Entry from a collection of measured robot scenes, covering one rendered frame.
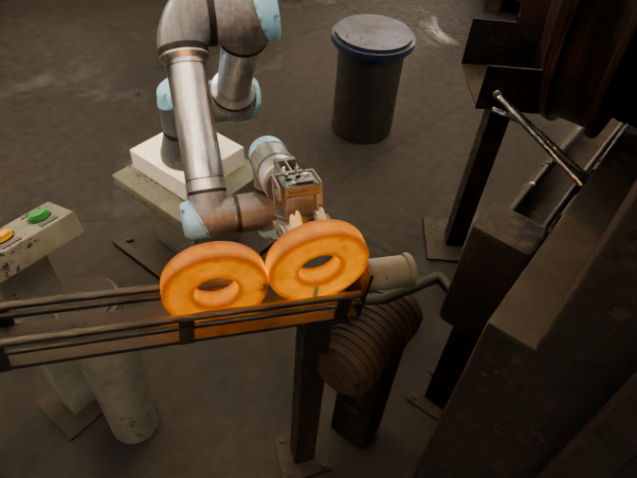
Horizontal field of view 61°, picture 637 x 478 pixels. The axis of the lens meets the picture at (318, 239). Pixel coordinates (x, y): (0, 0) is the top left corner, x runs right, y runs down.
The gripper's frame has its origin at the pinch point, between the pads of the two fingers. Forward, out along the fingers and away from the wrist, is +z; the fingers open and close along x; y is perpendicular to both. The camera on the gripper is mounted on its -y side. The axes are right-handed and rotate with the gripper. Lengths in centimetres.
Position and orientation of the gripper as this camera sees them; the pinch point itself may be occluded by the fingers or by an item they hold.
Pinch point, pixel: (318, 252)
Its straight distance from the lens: 80.2
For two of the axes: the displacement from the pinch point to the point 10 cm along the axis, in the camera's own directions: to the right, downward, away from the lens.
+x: 9.6, -1.7, 2.4
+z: 2.9, 5.0, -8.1
